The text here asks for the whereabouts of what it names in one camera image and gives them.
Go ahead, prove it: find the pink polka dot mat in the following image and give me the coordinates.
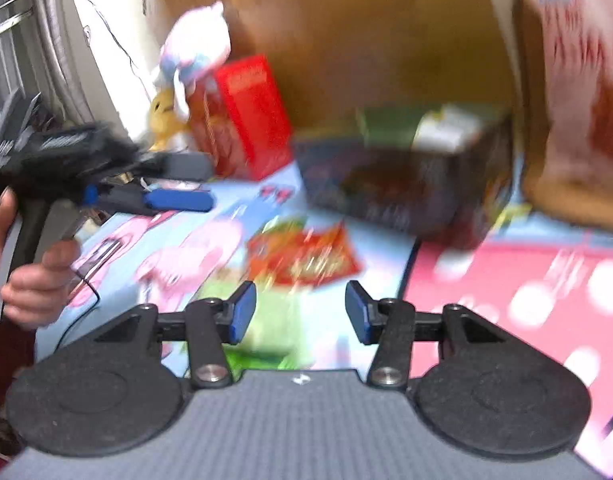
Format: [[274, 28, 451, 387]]
[[401, 240, 613, 478]]

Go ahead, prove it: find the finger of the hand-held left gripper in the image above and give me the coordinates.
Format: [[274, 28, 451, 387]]
[[84, 185, 216, 216], [136, 152, 215, 181]]

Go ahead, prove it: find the pink snack bag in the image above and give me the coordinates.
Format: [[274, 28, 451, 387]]
[[511, 0, 613, 196]]

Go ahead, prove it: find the white pink plush toy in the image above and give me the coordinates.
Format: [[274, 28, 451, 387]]
[[154, 1, 232, 103]]

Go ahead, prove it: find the light green snack packet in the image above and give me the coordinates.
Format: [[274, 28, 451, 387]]
[[196, 280, 318, 368]]

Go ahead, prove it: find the thin black wall cable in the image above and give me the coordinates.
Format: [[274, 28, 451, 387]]
[[70, 0, 153, 103]]

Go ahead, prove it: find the red box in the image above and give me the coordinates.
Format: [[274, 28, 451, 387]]
[[185, 55, 293, 182]]

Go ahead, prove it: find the grey curtain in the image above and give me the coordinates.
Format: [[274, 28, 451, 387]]
[[31, 0, 104, 128]]

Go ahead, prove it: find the yellow plush toy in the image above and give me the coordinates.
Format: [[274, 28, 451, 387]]
[[146, 89, 192, 152]]

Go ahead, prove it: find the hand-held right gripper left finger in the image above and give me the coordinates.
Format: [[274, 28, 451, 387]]
[[94, 281, 258, 390]]

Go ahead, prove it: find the white green snack packet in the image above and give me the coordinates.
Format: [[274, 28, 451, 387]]
[[415, 104, 508, 154]]

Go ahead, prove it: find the person's left hand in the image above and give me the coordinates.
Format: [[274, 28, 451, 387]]
[[0, 187, 82, 331]]

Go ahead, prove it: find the red snack packet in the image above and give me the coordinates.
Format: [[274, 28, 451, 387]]
[[246, 220, 363, 292]]

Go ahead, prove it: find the wooden headboard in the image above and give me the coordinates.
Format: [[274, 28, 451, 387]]
[[146, 0, 525, 146]]

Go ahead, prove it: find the blue cartoon printed mat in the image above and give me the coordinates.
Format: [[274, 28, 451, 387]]
[[36, 160, 537, 376]]

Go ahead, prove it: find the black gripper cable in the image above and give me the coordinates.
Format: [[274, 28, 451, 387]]
[[54, 267, 102, 353]]

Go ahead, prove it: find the brown seat cushion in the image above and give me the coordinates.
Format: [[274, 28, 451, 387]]
[[521, 170, 613, 233]]

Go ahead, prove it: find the dark cardboard box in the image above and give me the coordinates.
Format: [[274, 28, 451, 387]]
[[291, 107, 518, 252]]

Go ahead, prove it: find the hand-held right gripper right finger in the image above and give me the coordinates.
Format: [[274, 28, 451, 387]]
[[345, 280, 507, 390]]

